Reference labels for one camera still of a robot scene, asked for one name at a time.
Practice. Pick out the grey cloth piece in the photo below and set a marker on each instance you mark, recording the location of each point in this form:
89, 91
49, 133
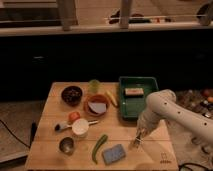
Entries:
98, 108

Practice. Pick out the orange tomato toy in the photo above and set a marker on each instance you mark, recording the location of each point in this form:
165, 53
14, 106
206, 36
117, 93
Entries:
73, 116

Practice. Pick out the white cup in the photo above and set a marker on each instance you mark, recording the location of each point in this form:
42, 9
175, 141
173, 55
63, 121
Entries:
80, 127

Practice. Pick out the blue sponge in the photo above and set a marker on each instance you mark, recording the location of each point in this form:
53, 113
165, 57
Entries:
113, 154

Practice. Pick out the green chili pepper toy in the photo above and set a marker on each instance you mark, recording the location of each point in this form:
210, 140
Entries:
98, 144

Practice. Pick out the tan sponge block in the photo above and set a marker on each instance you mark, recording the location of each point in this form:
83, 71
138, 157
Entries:
134, 91

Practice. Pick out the green translucent cup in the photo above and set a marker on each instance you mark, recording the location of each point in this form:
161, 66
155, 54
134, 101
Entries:
93, 86

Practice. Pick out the dark brown bowl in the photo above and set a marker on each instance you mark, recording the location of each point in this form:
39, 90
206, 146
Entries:
72, 95

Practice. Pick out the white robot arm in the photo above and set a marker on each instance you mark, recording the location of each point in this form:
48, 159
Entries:
162, 104

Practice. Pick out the orange bowl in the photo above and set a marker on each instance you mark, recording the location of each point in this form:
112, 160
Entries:
95, 98

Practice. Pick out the small metal cup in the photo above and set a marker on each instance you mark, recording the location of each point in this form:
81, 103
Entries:
66, 145

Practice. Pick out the brush with wooden handle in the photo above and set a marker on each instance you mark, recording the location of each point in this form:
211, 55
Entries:
65, 125

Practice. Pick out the green plastic tray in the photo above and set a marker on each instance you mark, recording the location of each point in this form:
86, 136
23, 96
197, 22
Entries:
131, 106

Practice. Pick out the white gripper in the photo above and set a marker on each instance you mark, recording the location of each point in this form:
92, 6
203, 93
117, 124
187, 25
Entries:
147, 122

